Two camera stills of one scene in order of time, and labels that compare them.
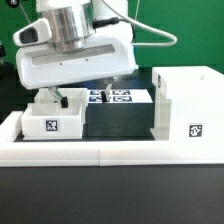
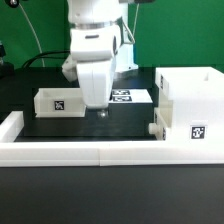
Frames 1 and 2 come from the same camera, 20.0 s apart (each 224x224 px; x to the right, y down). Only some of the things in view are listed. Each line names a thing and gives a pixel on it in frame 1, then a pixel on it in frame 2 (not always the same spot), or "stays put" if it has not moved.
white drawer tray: [73, 95] stays put
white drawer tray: [50, 121] → [159, 126]
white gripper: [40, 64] → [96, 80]
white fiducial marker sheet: [120, 96] stays put
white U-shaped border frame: [16, 152] stays put
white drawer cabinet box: [188, 104] stays put
